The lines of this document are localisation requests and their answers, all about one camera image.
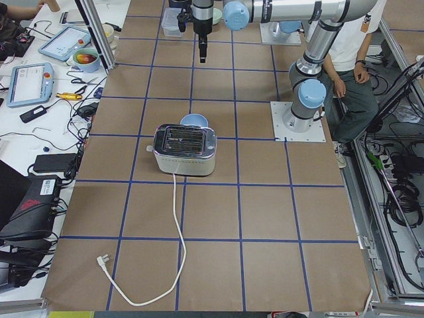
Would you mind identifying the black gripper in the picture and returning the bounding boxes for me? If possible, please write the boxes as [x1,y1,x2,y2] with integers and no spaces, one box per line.
[191,0,213,64]

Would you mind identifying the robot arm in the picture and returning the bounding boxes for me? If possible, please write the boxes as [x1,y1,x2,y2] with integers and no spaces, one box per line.
[223,1,376,133]

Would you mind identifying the green bowl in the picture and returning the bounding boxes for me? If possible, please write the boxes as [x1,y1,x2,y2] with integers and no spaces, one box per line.
[213,7,223,25]

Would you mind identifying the bowl with lemon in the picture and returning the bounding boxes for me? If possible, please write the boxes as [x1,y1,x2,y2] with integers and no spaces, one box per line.
[102,23,119,50]

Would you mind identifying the blue bowl with fruit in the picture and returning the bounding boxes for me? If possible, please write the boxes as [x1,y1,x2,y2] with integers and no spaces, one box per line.
[66,48,100,73]

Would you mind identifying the clear plastic food container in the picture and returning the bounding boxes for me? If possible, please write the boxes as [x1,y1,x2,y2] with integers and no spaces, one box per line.
[161,7,183,38]

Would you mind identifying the cream two-slot toaster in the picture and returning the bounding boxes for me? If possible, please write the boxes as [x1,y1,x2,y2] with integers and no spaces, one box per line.
[146,124,217,176]

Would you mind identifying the black scissors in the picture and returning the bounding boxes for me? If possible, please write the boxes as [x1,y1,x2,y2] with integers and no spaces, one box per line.
[70,77,97,95]

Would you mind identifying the far teach pendant tablet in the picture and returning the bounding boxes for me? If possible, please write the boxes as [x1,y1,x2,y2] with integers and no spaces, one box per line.
[38,26,91,62]

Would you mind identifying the teach pendant tablet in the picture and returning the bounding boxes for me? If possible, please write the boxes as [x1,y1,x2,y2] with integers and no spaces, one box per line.
[38,26,91,62]
[6,62,54,108]

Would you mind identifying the standing person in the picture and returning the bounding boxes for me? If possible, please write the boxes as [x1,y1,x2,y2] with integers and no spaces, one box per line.
[321,1,386,169]

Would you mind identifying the near teach pendant tablet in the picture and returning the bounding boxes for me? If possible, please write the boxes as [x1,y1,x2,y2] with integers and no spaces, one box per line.
[6,62,54,108]

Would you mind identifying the black power adapter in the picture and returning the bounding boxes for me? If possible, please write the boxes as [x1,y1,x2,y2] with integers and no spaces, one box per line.
[20,105,47,123]

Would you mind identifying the black power brick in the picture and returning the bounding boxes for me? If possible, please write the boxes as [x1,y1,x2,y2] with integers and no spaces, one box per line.
[32,153,76,173]

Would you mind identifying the black computer box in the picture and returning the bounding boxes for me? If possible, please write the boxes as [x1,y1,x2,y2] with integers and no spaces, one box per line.
[1,175,61,241]

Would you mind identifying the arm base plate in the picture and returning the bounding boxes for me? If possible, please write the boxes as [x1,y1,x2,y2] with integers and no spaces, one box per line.
[260,21,301,46]
[270,101,326,142]

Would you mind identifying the aluminium frame post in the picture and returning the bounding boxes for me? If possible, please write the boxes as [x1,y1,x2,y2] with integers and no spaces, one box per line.
[74,0,116,72]

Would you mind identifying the white toaster power cord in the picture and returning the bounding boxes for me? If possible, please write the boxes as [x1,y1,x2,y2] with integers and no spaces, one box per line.
[95,174,187,307]

